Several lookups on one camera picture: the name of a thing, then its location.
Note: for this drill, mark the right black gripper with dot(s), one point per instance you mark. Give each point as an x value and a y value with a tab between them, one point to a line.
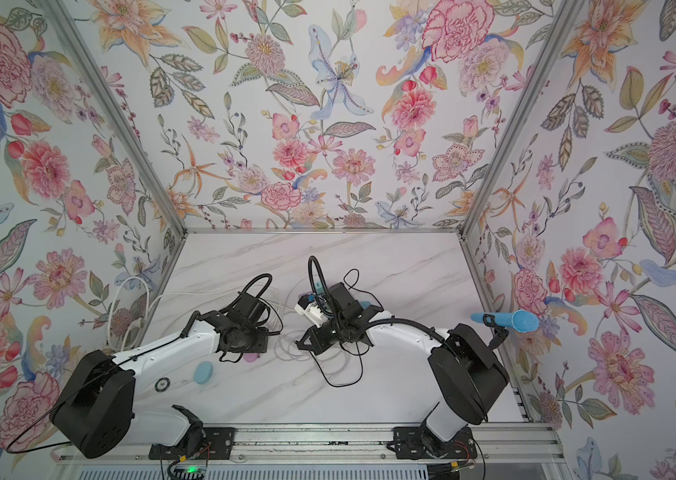
319	343

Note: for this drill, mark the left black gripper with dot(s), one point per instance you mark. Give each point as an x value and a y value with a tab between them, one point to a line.
264	333

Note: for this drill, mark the pink earbud case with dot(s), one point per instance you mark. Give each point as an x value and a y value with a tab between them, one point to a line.
251	357

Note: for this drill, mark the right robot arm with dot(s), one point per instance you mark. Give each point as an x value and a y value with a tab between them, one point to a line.
468	373

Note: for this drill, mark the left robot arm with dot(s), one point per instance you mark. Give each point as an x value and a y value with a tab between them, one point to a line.
122	399

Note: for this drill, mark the small black round disc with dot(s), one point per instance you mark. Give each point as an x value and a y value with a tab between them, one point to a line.
162	384

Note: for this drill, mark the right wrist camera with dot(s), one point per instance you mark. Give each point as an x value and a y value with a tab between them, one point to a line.
308	307

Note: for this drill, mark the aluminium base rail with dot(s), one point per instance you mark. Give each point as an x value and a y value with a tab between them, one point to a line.
493	443

